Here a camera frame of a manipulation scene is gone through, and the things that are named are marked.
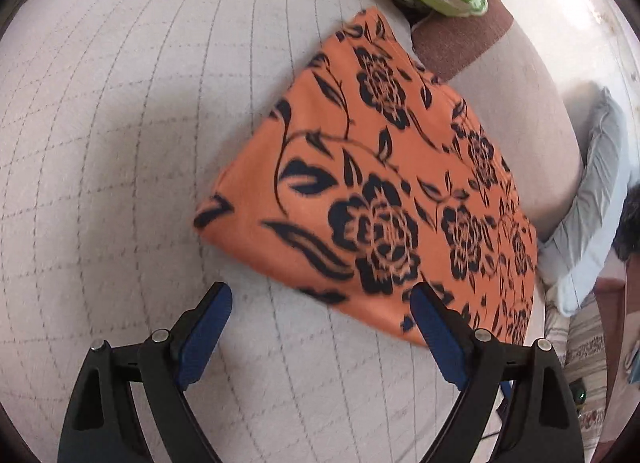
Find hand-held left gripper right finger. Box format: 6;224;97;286
409;281;583;463

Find pink quilted sofa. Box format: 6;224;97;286
0;0;586;463

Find striped patterned cloth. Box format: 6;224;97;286
545;288;621;444

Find dark fuzzy object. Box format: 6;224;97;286
612;188;640;261

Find orange black floral garment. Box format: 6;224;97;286
194;8;540;350

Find light grey pillow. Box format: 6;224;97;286
537;86;633;316

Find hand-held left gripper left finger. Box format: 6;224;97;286
57;281;234;463

